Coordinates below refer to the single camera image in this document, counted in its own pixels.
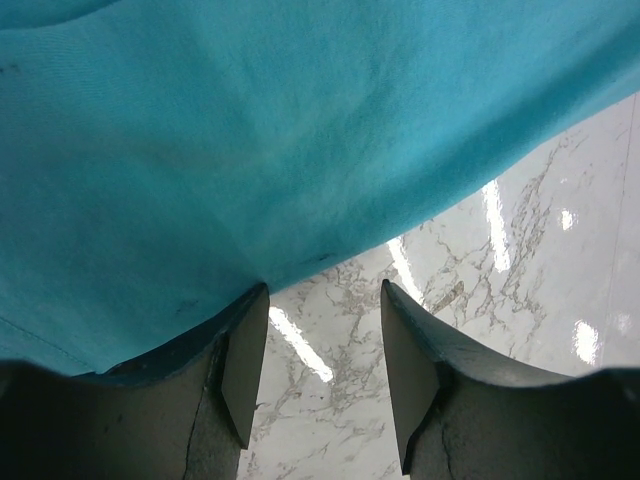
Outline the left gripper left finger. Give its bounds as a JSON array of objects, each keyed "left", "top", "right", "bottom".
[{"left": 1, "top": 284, "right": 269, "bottom": 479}]

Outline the teal t shirt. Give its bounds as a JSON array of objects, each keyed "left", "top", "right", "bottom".
[{"left": 1, "top": 1, "right": 639, "bottom": 375}]

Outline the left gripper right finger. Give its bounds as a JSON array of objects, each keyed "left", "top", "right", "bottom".
[{"left": 380, "top": 281, "right": 639, "bottom": 479}]

